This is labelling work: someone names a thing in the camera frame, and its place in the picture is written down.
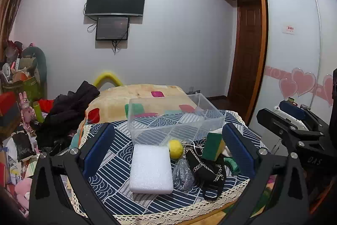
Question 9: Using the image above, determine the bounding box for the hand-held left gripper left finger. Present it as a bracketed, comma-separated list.
[29, 123, 116, 225]

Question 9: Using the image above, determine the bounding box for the clear plastic storage box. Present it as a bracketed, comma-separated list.
[127, 93, 225, 146]

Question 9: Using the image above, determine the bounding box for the beige blanket with coloured patches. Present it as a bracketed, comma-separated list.
[70, 85, 201, 149]

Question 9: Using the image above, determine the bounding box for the navy patterned lace-edged tablecloth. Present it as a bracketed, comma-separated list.
[71, 109, 269, 223]

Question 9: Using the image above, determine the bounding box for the black clothes pile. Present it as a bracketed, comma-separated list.
[35, 81, 100, 148]

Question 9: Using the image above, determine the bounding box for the dark wooden door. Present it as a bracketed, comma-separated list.
[228, 0, 264, 107]

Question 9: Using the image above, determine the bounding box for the red box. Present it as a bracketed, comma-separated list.
[0, 91, 21, 133]

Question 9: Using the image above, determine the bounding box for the red cloth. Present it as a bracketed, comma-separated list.
[39, 99, 56, 113]

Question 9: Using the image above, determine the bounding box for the black paper bag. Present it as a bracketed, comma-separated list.
[12, 131, 36, 162]

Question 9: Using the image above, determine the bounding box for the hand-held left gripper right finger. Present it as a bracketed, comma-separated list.
[222, 122, 310, 225]

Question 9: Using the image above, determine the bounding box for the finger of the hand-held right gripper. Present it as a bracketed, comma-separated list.
[257, 108, 325, 155]
[279, 100, 330, 134]

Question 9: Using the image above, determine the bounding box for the green and yellow sponge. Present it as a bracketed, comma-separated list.
[202, 131, 226, 162]

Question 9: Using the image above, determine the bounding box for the green ribbed cloth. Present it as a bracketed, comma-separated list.
[224, 157, 241, 176]

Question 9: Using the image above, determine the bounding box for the yellow foam tube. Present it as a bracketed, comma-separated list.
[93, 71, 124, 88]

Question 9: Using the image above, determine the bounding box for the white foam sponge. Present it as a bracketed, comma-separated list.
[129, 144, 174, 193]

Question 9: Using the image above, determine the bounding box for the small black wall monitor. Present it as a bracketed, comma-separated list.
[95, 17, 130, 41]

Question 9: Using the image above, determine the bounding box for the light green bottle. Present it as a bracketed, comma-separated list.
[32, 101, 45, 123]

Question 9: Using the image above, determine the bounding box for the grey green round cushion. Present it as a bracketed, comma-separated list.
[22, 46, 48, 99]

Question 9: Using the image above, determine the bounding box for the brown striped curtain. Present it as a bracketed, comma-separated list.
[0, 0, 36, 51]

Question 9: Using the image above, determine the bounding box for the black pouch with silver chain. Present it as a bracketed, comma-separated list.
[184, 146, 227, 202]

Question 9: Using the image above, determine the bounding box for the white heart-print sliding door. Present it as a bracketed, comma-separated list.
[249, 0, 320, 136]
[308, 0, 337, 125]

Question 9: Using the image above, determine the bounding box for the pink plush toy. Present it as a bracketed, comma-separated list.
[14, 178, 33, 210]

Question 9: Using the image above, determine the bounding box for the yellow soft ball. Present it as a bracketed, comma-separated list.
[168, 139, 184, 159]

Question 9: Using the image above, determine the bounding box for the green shopping bag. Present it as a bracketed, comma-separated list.
[3, 76, 40, 107]

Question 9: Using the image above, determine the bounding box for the pink rabbit toy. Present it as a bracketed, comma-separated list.
[18, 92, 36, 131]

